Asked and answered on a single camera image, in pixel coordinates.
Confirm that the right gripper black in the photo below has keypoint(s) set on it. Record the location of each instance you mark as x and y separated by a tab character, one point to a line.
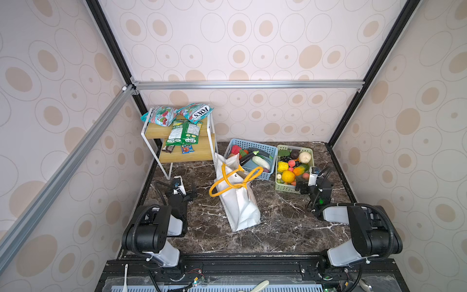
305	191

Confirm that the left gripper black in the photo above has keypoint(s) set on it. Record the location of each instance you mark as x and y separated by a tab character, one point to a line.
188	197

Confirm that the white grocery bag yellow handles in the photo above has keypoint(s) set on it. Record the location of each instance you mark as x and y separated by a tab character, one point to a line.
233	187

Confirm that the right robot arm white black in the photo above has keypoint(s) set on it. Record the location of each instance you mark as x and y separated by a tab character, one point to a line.
373	237

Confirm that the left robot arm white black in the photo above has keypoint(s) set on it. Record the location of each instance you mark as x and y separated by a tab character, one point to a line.
150	226

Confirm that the red green candy bag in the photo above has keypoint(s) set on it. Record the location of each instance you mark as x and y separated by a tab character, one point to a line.
161	115

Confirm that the teal Fox's candy bag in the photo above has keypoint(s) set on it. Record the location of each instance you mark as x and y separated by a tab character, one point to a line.
195	112

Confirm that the green plastic fruit basket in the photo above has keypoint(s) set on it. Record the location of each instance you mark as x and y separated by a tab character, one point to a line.
300	160

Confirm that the yellow bell pepper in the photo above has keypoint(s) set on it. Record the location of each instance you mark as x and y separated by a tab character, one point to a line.
282	166

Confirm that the small blue red candy packet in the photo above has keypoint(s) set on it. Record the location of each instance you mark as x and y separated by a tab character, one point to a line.
187	149

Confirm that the green snack packet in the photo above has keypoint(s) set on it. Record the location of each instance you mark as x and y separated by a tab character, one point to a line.
183	133

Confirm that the blue plastic vegetable basket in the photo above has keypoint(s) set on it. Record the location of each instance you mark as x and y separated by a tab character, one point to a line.
267	152

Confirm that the red bell pepper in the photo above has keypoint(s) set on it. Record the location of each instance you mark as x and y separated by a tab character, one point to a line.
235	149

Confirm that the dark purple eggplant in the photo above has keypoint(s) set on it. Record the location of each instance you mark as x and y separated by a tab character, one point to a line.
248	157

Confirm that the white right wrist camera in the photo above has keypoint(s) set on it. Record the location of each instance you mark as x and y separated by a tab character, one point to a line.
314	174

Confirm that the white wire wooden shelf rack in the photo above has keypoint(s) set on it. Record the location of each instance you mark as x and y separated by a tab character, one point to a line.
156	136

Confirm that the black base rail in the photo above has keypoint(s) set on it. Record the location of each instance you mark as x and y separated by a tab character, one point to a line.
235	272

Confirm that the horizontal aluminium frame bar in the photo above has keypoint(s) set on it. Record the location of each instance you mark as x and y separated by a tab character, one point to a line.
250	85

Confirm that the left slanted aluminium frame bar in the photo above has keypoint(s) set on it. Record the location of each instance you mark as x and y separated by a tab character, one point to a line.
36	210

